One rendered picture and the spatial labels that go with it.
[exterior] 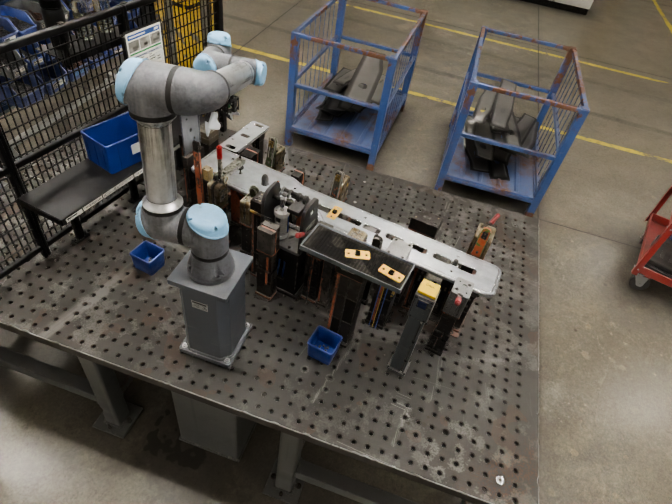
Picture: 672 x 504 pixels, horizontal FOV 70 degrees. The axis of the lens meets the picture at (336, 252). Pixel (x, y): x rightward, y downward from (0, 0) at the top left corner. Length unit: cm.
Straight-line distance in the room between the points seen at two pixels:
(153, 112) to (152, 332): 95
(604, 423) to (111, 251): 265
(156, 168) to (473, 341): 140
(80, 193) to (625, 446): 287
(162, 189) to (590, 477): 240
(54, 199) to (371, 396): 139
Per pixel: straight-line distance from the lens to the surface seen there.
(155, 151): 138
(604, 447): 304
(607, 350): 346
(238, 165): 211
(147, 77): 129
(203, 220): 145
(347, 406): 181
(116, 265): 225
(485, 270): 196
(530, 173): 436
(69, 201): 207
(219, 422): 217
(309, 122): 427
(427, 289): 158
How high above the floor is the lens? 228
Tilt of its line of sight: 44 degrees down
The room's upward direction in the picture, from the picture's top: 10 degrees clockwise
